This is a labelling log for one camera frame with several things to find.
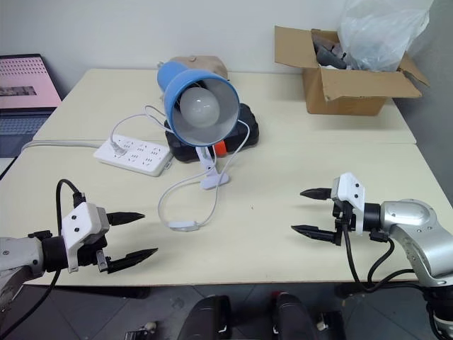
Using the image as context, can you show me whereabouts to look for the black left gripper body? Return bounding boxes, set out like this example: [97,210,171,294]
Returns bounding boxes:
[75,207,115,274]

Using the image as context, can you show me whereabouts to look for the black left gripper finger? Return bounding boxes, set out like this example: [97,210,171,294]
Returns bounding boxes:
[105,211,147,228]
[106,247,159,275]

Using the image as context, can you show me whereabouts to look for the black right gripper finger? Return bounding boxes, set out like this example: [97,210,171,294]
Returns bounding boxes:
[290,224,337,245]
[299,187,334,203]

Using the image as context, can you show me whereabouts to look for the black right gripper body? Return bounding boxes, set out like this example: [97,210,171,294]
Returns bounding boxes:
[331,198,358,247]

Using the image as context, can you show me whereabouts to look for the blue clip desk lamp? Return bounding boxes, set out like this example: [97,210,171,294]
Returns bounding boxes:
[156,60,241,191]

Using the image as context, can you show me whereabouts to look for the white power strip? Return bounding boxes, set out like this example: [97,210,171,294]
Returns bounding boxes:
[93,134,173,178]

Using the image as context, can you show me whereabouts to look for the dark rounded shape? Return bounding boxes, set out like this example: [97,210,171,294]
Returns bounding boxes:
[271,290,319,340]
[181,295,233,340]

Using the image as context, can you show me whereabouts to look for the black plastic case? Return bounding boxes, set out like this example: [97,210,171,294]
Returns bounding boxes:
[164,103,263,164]

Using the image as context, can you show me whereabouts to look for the brown cardboard box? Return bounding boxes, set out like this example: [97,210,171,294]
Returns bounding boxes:
[273,25,431,116]

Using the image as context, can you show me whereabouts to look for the white light bulb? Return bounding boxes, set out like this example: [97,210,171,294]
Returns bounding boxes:
[179,87,221,129]

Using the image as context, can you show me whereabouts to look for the dark items in box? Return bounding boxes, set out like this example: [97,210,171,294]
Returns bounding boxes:
[311,29,348,71]

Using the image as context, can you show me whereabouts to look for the open laptop with pink screen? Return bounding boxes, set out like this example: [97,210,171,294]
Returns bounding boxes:
[0,53,64,159]

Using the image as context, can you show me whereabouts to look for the beige cloth bag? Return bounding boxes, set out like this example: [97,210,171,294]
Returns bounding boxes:
[167,55,228,77]

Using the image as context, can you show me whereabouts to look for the clear plastic bag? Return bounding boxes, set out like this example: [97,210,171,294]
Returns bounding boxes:
[337,0,435,74]

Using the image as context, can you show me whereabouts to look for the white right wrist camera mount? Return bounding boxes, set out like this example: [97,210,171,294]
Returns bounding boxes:
[331,172,367,237]

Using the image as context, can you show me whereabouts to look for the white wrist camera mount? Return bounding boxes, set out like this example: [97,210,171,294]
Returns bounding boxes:
[59,201,110,274]
[331,172,367,237]

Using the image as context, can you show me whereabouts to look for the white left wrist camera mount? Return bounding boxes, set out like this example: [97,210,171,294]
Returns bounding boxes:
[59,201,110,274]

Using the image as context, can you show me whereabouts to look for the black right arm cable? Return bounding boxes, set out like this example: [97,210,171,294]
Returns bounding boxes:
[340,226,419,293]

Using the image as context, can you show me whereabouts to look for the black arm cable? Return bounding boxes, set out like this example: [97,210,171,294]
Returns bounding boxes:
[340,226,419,293]
[19,178,86,340]

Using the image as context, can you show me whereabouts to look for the white lamp cord with switch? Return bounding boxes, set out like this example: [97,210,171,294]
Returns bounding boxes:
[109,105,251,233]

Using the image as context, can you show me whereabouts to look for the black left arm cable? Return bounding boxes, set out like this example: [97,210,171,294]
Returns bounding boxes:
[19,178,86,340]

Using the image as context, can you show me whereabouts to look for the white power strip cable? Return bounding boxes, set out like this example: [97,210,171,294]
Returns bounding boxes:
[20,139,108,151]

